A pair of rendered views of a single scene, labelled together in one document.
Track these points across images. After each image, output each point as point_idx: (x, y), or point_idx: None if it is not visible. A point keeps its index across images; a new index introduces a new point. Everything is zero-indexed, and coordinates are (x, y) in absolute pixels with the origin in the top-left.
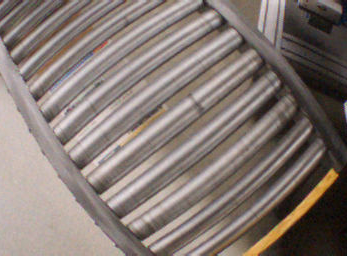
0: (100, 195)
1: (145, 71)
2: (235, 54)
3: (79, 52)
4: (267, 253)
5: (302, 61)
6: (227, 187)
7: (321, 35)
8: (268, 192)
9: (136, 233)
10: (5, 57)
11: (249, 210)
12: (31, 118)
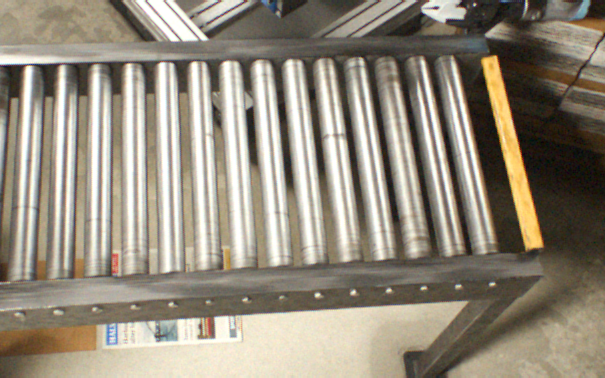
0: (262, 359)
1: (280, 153)
2: (217, 159)
3: (211, 193)
4: (434, 253)
5: None
6: (329, 246)
7: (271, 37)
8: (455, 130)
9: (426, 254)
10: (125, 283)
11: (461, 154)
12: (241, 285)
